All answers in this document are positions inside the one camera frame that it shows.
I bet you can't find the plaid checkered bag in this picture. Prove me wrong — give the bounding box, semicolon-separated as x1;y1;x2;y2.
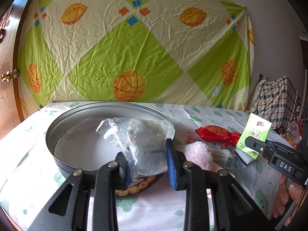
247;76;300;133

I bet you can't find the clear plastic bag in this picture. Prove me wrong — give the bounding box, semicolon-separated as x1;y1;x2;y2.
96;117;175;180

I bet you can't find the brown wooden door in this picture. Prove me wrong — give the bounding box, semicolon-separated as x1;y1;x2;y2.
1;0;32;138

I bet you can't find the packet of cotton swabs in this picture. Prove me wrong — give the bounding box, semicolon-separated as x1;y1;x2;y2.
209;145;238;169

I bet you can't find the round metal cookie tin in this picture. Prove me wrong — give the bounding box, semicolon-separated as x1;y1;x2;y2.
46;102;175;199

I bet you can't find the green patterned wall sheet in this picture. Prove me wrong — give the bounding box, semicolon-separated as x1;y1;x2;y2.
18;0;254;117

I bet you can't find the red gold drawstring pouch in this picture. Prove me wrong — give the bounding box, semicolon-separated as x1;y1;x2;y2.
186;125;241;147

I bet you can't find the pink fluffy ball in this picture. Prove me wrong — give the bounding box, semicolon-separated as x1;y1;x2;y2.
184;141;213;171

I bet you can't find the red plastic bag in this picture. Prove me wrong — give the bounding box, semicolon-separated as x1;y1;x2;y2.
280;119;303;149

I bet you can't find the green tissue pack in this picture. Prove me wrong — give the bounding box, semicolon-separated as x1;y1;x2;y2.
236;113;272;159

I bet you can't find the right hand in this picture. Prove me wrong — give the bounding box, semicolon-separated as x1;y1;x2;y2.
272;175;307;218

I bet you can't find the brass door handle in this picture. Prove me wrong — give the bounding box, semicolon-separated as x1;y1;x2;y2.
1;69;20;82

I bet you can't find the white sponge block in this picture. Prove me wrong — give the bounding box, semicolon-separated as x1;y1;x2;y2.
235;148;256;169

